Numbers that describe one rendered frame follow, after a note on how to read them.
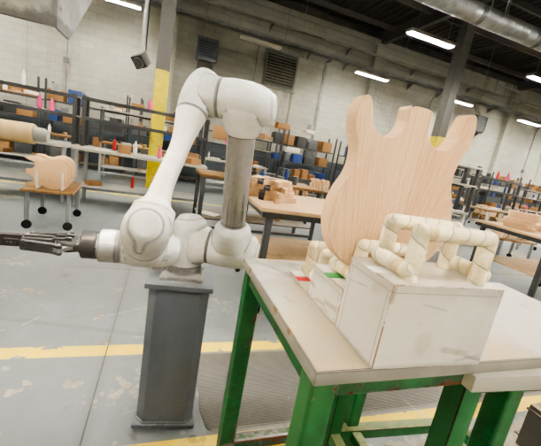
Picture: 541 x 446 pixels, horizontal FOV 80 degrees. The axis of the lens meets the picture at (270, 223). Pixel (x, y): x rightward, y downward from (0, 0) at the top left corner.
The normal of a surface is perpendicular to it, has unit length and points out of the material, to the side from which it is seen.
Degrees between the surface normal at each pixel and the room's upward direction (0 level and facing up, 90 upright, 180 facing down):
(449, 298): 90
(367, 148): 90
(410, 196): 90
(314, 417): 89
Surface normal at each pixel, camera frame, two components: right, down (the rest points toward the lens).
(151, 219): 0.31, -0.14
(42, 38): 0.29, 0.25
